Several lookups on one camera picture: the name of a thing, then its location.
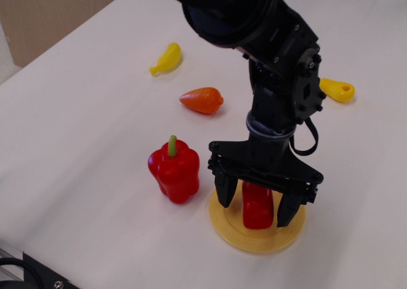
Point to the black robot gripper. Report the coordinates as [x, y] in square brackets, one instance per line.
[269, 164]

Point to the red toy sushi piece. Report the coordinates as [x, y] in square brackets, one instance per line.
[257, 206]

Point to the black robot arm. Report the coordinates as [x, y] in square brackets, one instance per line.
[283, 56]

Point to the yellow plastic plate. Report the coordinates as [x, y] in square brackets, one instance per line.
[228, 223]

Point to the red toy bell pepper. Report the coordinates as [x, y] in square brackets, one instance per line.
[175, 167]

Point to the orange toy carrot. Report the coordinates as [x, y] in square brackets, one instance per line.
[207, 100]

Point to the yellow toy banana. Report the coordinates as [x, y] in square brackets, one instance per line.
[168, 61]

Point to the toy knife yellow handle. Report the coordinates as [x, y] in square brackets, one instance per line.
[337, 90]

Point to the black corner bracket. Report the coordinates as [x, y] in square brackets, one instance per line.
[50, 279]

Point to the aluminium table frame rail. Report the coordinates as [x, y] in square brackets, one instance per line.
[8, 251]

